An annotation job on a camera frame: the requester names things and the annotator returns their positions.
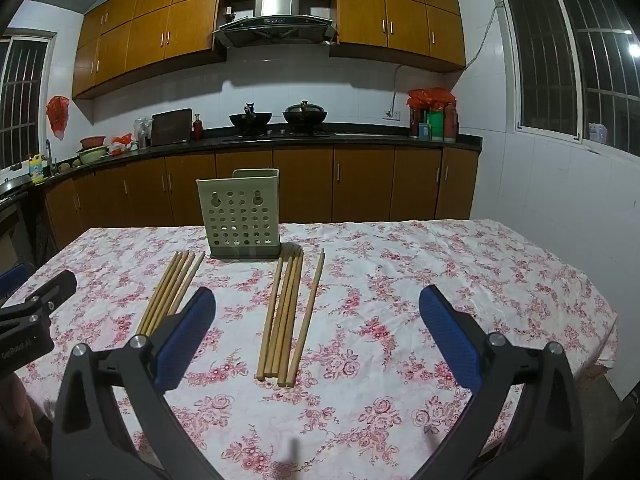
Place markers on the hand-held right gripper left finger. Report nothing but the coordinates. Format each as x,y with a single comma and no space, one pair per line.
185,340

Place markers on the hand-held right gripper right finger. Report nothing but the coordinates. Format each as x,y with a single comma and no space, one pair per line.
450,335

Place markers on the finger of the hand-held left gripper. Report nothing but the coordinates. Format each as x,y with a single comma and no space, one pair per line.
56,287

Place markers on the wooden chopstick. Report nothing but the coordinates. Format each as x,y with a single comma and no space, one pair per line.
181,287
162,291
175,287
271,315
169,290
292,315
192,275
286,310
280,310
307,315

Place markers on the grey perforated utensil holder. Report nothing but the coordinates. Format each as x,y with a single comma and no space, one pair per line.
240,215

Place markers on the person's left forearm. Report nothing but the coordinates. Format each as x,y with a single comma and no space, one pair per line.
15,410

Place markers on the blue chair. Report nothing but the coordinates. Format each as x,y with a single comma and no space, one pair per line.
10,280

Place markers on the floral tablecloth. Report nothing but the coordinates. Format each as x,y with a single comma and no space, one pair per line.
400,285

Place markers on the yellow detergent bottle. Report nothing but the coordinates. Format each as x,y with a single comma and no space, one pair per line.
37,170

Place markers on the sink faucet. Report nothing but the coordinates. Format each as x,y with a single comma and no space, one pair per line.
50,157

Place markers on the stacked bowls on counter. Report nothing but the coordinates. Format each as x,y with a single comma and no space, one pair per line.
92,155

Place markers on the red basin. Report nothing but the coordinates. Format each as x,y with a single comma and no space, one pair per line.
92,141

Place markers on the red and white bag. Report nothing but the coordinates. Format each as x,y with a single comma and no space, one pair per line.
121,144

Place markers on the red hanging plastic bag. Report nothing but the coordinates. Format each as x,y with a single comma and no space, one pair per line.
57,115

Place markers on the wooden lower cabinets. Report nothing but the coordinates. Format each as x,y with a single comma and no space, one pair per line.
360,185

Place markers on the wooden cabinets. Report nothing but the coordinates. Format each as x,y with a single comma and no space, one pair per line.
150,35
360,185

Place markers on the clear plastic bag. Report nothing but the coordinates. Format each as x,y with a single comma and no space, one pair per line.
142,132

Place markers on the dark cutting board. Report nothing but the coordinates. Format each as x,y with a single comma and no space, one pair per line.
171,127

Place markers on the green box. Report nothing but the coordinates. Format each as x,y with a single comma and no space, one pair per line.
435,125

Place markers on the red bottle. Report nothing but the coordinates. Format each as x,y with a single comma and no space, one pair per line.
198,129

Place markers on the black kitchen countertop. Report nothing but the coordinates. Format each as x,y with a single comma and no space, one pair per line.
350,140

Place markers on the gas stove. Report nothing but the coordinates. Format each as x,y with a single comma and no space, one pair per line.
280,134

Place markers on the red bag over bottles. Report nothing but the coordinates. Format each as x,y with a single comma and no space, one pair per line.
431,97

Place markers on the white bottle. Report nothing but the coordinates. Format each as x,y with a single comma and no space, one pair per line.
597,133

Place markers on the black lidded wok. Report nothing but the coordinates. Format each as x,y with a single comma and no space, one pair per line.
305,115

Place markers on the wooden upper cabinets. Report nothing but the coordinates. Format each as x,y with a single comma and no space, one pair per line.
150,35

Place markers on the large barred window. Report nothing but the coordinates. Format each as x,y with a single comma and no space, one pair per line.
575,55

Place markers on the steel range hood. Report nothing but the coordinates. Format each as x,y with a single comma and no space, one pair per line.
276,15

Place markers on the wall outlet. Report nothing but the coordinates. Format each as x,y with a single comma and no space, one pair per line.
392,114

